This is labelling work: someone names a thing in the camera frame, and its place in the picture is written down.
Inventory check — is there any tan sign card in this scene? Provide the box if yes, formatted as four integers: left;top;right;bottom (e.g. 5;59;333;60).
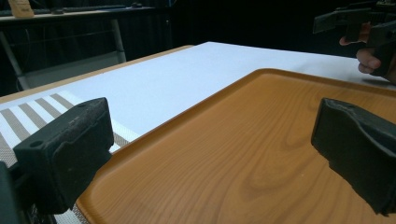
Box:
7;0;35;19

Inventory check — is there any metal frame table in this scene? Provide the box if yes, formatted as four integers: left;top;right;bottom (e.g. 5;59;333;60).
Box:
0;3;157;91

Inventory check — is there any striped placemat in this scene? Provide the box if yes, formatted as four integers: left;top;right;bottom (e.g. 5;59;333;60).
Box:
0;90;141;224

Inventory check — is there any wood grain tray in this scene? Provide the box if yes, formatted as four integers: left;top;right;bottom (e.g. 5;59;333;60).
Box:
76;68;396;224

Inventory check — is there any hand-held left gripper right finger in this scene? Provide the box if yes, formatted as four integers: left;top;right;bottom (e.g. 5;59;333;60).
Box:
310;97;396;217

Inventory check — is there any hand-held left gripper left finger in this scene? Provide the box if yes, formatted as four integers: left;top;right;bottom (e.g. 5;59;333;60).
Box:
12;96;115;216

